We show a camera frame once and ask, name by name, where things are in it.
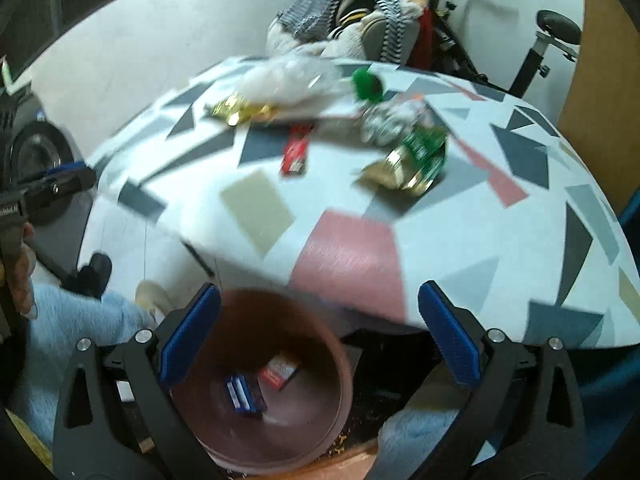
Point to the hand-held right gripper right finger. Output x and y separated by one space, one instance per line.
450 337

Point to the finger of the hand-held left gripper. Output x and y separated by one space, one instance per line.
60 184

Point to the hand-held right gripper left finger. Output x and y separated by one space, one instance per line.
190 337

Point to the brown round trash bin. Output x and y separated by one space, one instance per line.
300 425

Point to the green and gold snack packet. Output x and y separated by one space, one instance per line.
415 160

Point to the gold foil wrapper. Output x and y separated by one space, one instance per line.
240 110

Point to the red snack packet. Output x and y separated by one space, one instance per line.
296 152

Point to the clear plastic wrapper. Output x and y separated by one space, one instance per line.
387 122

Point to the clear plastic bag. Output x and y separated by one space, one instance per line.
290 77

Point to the green fluffy ball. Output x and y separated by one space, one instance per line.
366 82

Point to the person's left hand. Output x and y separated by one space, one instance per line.
22 280

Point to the beige slipper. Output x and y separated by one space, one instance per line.
150 300

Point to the blue small box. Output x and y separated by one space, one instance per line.
245 397

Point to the black slipper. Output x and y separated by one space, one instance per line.
95 272

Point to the red and white carton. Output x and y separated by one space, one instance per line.
280 372

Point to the person's right leg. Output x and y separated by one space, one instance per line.
420 430

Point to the person's leg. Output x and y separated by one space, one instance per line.
75 340
420 430

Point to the person's left leg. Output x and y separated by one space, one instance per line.
75 340

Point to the dark glass door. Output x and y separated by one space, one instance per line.
35 10

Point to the black exercise bike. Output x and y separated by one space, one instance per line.
530 67

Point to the red garment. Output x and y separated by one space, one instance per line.
425 35

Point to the cream fluffy garment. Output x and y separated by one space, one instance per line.
345 42

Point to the dark jacket with yellow stripes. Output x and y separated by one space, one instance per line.
375 30

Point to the black white striped garment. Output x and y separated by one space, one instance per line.
320 0

